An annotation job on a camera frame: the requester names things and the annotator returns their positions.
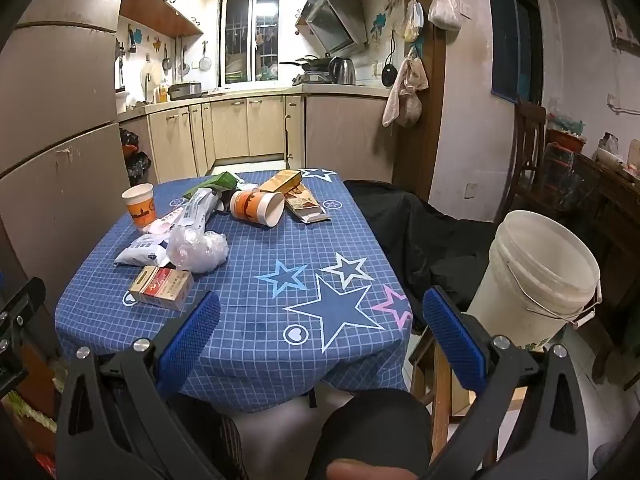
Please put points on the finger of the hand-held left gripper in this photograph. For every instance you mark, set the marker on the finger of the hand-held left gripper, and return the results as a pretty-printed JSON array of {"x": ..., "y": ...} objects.
[{"x": 22, "y": 305}]

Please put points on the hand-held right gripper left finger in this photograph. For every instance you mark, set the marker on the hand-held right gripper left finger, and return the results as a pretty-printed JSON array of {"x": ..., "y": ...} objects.
[{"x": 190, "y": 330}]

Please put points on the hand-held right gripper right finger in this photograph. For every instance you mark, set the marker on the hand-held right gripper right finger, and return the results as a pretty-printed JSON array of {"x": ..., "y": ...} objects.
[{"x": 452, "y": 335}]

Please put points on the red cardboard box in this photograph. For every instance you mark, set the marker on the red cardboard box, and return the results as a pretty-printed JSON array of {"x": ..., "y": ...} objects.
[{"x": 160, "y": 285}]

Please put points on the clear plastic bag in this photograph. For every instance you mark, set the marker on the clear plastic bag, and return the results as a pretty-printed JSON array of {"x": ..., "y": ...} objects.
[{"x": 197, "y": 252}]

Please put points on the white plastic bucket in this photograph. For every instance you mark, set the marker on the white plastic bucket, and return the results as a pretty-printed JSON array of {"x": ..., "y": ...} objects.
[{"x": 525, "y": 305}]

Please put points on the white packet with blue print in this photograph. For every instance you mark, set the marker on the white packet with blue print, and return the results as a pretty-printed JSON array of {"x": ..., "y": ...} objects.
[{"x": 140, "y": 251}]

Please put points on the long white blue packet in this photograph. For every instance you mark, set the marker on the long white blue packet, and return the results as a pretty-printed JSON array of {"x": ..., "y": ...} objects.
[{"x": 197, "y": 208}]

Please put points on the orange print paper cup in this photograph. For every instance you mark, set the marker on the orange print paper cup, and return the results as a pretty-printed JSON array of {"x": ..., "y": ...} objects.
[
  {"x": 139, "y": 207},
  {"x": 255, "y": 207}
]

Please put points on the green packet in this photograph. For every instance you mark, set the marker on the green packet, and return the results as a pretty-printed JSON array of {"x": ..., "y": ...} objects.
[{"x": 215, "y": 183}]

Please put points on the brown packet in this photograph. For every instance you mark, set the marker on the brown packet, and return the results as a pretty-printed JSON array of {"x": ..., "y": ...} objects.
[{"x": 305, "y": 207}]

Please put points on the orange carton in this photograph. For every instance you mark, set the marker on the orange carton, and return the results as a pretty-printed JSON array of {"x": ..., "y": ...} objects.
[{"x": 282, "y": 181}]

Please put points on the black trash bags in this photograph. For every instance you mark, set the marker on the black trash bags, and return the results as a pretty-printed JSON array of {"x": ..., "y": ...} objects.
[{"x": 135, "y": 160}]

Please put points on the person's right hand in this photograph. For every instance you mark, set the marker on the person's right hand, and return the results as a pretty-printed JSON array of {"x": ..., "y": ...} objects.
[{"x": 362, "y": 471}]

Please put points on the blue star tablecloth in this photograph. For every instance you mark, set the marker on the blue star tablecloth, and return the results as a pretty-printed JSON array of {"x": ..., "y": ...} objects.
[{"x": 240, "y": 280}]

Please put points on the black cloth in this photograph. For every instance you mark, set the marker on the black cloth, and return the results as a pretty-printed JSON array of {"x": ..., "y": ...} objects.
[{"x": 415, "y": 240}]

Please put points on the dark striped cloth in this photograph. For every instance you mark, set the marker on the dark striped cloth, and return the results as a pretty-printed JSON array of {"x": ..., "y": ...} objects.
[{"x": 210, "y": 440}]

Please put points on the person's black trouser leg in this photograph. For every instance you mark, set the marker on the person's black trouser leg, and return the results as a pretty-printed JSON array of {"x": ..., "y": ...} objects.
[{"x": 370, "y": 425}]

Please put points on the beige refrigerator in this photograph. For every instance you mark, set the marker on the beige refrigerator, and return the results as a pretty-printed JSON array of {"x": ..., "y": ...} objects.
[{"x": 60, "y": 110}]

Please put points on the dark wooden table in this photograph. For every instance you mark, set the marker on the dark wooden table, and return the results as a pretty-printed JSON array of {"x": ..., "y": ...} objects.
[{"x": 600, "y": 200}]

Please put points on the dark wooden chair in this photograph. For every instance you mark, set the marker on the dark wooden chair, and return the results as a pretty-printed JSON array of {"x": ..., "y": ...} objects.
[{"x": 530, "y": 140}]

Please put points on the beige kitchen base cabinets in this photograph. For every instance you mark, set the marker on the beige kitchen base cabinets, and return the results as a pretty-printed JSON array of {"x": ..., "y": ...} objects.
[{"x": 260, "y": 125}]

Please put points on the red basin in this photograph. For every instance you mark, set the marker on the red basin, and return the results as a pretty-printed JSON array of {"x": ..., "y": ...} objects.
[{"x": 565, "y": 140}]

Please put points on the steel pot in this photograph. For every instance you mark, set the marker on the steel pot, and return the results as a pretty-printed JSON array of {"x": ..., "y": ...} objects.
[{"x": 185, "y": 91}]

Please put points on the hanging beige bags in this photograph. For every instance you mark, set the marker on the hanging beige bags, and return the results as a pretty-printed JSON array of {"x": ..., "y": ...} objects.
[{"x": 405, "y": 95}]

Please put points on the hanging strainer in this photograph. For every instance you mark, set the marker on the hanging strainer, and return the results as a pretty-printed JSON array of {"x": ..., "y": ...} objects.
[{"x": 205, "y": 63}]

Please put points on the gas stove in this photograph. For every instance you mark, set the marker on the gas stove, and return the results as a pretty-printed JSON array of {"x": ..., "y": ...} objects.
[{"x": 312, "y": 79}]

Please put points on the steel kettle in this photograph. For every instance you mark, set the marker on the steel kettle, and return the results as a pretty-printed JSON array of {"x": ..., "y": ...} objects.
[{"x": 342, "y": 71}]

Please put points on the black wok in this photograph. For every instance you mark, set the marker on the black wok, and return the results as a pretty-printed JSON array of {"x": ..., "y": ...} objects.
[{"x": 312, "y": 63}]

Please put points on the barred kitchen window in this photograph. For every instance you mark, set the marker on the barred kitchen window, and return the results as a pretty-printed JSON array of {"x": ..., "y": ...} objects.
[{"x": 240, "y": 35}]

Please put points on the dark window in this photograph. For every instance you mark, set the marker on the dark window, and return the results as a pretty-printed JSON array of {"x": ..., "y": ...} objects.
[{"x": 515, "y": 40}]

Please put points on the hanging yellowish plastic bag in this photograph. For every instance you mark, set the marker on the hanging yellowish plastic bag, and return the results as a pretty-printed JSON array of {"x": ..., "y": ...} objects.
[{"x": 412, "y": 22}]

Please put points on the hanging white plastic bag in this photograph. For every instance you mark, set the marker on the hanging white plastic bag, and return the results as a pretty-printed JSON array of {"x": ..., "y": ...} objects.
[{"x": 445, "y": 10}]

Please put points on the steel range hood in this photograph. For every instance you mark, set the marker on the steel range hood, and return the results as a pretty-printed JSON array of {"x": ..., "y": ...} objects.
[{"x": 332, "y": 22}]

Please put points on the framed picture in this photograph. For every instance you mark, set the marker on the framed picture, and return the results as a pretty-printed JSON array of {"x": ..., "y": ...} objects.
[{"x": 622, "y": 25}]

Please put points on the white wall socket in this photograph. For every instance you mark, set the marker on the white wall socket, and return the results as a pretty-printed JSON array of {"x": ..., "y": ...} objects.
[{"x": 471, "y": 191}]

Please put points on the wooden door frame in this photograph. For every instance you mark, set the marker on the wooden door frame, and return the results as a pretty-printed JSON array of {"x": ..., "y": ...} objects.
[{"x": 420, "y": 150}]

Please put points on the white wall switch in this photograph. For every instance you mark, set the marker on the white wall switch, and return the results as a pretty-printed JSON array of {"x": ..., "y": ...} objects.
[{"x": 465, "y": 8}]

